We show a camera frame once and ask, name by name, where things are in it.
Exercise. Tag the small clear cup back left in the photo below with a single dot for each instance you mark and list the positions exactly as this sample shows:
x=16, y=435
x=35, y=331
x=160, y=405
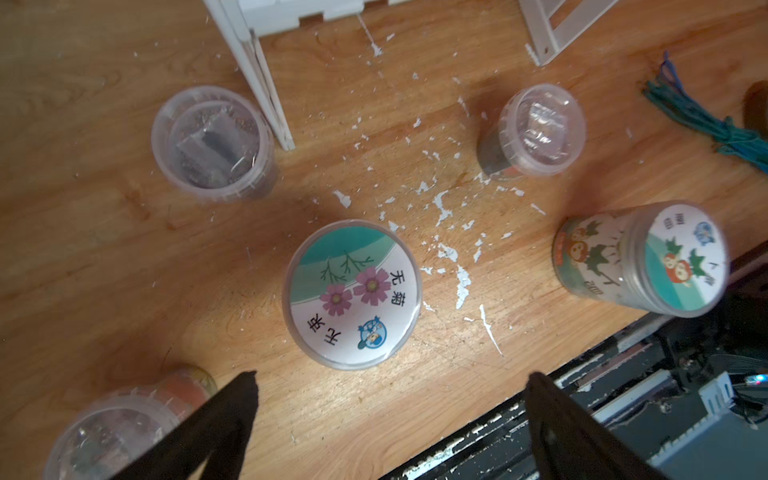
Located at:
x=215, y=144

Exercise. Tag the green cable tie bundle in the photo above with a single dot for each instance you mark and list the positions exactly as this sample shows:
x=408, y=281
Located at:
x=668, y=94

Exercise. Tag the white slatted two-tier shelf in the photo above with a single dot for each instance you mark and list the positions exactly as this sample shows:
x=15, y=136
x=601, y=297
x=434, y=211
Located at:
x=243, y=23

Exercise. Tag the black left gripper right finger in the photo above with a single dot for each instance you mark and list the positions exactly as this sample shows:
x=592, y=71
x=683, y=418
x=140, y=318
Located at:
x=568, y=443

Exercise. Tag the seed jar radish lid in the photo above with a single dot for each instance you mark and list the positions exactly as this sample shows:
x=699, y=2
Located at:
x=668, y=258

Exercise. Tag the small clear cup front left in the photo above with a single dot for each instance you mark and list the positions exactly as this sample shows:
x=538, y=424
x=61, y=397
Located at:
x=119, y=428

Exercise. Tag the small clear cup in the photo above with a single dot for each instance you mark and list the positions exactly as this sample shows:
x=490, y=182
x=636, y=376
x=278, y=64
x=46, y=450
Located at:
x=215, y=144
x=541, y=131
x=119, y=428

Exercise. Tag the small clear cup back right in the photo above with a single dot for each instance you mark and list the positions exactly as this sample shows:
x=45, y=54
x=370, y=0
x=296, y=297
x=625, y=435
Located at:
x=541, y=131

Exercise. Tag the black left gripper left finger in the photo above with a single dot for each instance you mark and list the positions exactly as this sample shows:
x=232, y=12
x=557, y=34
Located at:
x=214, y=438

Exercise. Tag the seed jar pink flower lid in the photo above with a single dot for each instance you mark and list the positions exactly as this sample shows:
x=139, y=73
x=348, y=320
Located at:
x=352, y=295

